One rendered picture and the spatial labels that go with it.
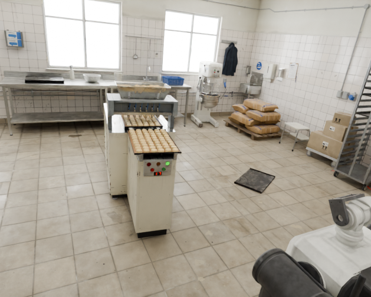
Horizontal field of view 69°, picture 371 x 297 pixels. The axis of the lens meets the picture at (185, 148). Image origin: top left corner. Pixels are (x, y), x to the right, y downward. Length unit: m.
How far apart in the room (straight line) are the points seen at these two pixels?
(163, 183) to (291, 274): 1.88
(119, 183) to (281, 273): 2.64
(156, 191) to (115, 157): 0.75
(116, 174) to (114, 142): 0.38
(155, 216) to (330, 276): 2.03
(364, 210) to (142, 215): 2.05
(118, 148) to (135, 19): 3.65
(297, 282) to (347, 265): 0.15
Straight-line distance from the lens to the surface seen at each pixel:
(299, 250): 0.77
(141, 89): 2.84
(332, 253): 0.77
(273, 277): 0.66
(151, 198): 2.48
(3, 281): 2.63
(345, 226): 0.76
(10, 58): 5.93
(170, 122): 3.07
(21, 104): 6.06
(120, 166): 3.05
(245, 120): 5.86
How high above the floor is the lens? 1.80
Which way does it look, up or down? 22 degrees down
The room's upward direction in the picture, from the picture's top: 6 degrees clockwise
